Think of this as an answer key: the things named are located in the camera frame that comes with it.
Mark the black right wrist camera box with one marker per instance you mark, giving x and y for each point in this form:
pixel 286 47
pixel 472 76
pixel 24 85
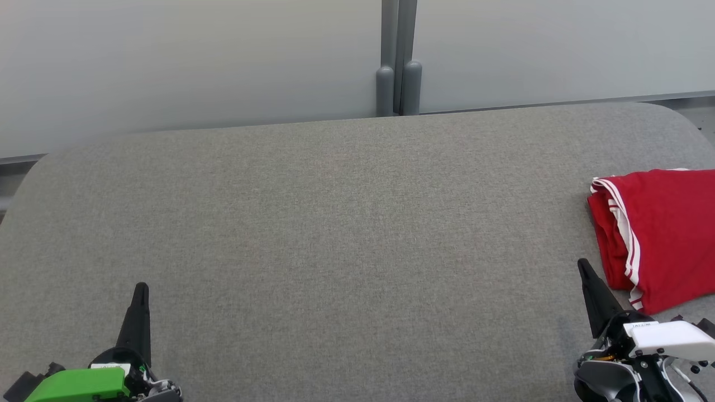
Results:
pixel 706 326

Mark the red jersey with number 23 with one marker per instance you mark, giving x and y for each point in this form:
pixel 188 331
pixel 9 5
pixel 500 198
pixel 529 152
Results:
pixel 676 234

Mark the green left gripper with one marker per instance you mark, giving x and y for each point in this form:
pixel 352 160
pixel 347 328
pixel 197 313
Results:
pixel 78 385

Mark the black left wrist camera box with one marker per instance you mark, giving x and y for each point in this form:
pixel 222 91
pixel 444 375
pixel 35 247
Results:
pixel 28 382

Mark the grey partition post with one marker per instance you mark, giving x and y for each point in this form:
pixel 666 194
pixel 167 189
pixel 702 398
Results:
pixel 398 67

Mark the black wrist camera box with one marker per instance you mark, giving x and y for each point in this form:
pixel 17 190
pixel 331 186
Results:
pixel 706 326
pixel 28 382

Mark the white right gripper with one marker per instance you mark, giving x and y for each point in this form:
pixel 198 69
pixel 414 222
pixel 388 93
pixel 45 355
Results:
pixel 670 340

